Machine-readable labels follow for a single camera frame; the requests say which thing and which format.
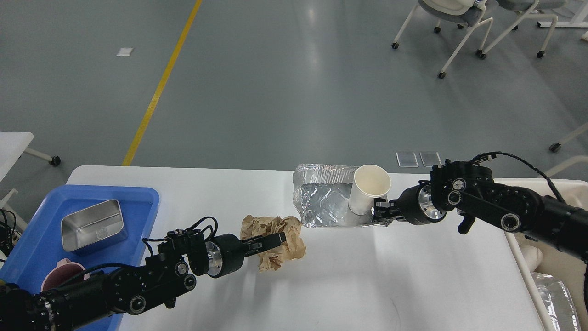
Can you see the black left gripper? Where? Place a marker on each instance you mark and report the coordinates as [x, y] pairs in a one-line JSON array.
[[226, 252]]

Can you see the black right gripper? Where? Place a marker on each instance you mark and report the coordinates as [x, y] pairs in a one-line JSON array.
[[414, 206]]

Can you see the white paper cup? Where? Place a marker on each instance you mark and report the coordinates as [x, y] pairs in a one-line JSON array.
[[369, 182]]

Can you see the brown paper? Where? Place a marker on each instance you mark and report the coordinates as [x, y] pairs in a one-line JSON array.
[[293, 248]]

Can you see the aluminium foil container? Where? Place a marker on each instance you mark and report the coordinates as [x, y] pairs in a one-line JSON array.
[[321, 196]]

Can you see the stainless steel square tray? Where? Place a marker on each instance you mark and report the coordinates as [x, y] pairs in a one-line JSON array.
[[94, 228]]

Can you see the pink plastic mug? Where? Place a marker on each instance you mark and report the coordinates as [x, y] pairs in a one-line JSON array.
[[64, 270]]

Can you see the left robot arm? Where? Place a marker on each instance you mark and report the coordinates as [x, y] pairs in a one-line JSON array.
[[170, 271]]

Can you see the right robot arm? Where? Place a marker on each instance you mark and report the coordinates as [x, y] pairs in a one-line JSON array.
[[469, 188]]

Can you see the floor outlet plate left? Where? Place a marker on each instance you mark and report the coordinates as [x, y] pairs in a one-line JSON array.
[[407, 159]]

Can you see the floor outlet plate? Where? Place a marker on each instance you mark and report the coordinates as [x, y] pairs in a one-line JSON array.
[[407, 159], [430, 158]]

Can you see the floor outlet plate right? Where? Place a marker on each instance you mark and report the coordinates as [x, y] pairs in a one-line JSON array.
[[430, 158]]

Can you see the beige plastic bin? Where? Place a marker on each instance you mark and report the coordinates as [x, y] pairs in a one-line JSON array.
[[568, 269]]

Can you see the white chair leg with caster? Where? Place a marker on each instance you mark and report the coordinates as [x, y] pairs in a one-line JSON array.
[[556, 146]]

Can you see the foil item in bin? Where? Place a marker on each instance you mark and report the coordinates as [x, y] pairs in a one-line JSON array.
[[557, 301]]

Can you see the white grey chair left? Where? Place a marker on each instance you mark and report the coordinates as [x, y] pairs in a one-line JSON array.
[[470, 14]]

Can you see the white grey chair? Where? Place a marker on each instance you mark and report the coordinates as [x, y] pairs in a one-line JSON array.
[[526, 9], [470, 14]]

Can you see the blue plastic tray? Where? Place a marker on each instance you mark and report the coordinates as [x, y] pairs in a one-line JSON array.
[[40, 248]]

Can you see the white grey chair right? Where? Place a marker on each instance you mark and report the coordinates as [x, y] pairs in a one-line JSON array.
[[526, 9]]

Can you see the white side table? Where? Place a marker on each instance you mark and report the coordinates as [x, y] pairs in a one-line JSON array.
[[12, 146]]

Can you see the white desk base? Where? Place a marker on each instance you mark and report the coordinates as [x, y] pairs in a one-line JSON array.
[[573, 15]]

